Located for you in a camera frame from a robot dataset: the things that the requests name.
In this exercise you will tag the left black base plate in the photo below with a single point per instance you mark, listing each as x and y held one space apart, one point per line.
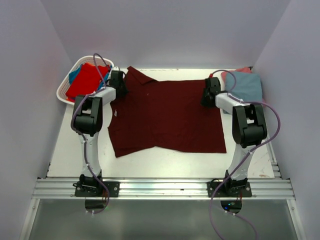
112 190

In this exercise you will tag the folded grey-blue t shirt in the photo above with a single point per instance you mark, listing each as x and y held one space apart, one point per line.
246 87

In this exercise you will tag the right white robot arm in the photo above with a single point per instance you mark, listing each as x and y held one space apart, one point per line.
248 131

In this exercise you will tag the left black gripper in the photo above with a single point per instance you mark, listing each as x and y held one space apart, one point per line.
125 91

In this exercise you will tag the white plastic laundry basket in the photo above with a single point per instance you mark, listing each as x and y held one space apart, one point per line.
90 74

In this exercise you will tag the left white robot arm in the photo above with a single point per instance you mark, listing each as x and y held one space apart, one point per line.
87 122

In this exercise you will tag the bright red t shirt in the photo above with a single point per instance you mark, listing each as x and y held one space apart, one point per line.
83 82

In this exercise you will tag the blue t shirt in basket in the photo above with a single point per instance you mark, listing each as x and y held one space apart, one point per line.
73 75

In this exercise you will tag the aluminium mounting rail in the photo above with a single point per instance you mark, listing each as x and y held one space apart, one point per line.
165 188

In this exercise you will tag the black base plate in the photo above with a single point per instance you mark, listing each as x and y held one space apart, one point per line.
112 190
230 189

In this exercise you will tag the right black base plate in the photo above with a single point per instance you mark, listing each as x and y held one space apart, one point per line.
230 189

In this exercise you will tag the dark maroon t shirt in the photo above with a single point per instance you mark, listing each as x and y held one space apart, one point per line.
166 114

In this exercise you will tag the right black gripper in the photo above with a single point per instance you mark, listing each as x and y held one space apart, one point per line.
203 102

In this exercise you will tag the folded pink t shirt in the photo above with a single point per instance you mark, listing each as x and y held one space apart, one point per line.
243 70

